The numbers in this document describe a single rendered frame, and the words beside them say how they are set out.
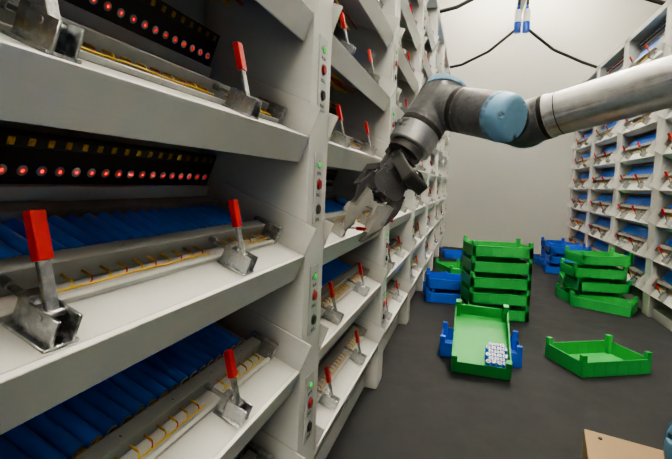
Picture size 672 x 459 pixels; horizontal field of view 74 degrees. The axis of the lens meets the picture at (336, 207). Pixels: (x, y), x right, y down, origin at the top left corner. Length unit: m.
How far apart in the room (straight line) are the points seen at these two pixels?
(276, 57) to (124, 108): 0.42
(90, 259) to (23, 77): 0.18
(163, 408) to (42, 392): 0.24
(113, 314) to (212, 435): 0.25
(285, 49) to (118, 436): 0.58
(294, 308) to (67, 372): 0.45
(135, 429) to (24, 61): 0.38
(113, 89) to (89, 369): 0.21
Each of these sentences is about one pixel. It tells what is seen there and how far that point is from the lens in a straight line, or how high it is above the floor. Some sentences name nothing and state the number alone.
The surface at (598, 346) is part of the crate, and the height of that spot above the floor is 0.03.
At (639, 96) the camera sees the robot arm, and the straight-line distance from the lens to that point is 0.92.
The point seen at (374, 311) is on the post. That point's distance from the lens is 1.46.
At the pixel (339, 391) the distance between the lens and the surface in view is 1.16.
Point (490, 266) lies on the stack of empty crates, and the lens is 2.36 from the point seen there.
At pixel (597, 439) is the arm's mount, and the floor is 0.16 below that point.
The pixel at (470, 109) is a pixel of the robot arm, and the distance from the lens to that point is 0.87.
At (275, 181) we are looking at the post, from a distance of 0.75.
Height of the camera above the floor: 0.66
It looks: 3 degrees down
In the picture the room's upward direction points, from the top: 2 degrees clockwise
